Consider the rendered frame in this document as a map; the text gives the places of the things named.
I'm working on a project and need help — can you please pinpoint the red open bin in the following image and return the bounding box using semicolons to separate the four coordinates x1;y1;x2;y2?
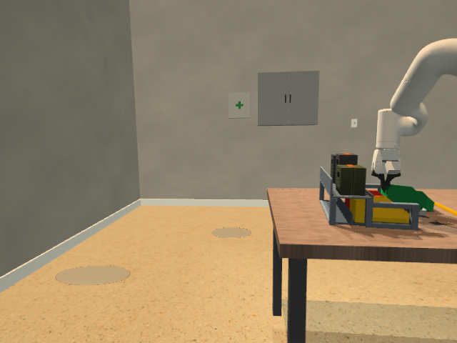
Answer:
345;190;386;209

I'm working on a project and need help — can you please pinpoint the green bin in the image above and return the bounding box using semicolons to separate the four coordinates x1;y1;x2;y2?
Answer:
380;184;435;212

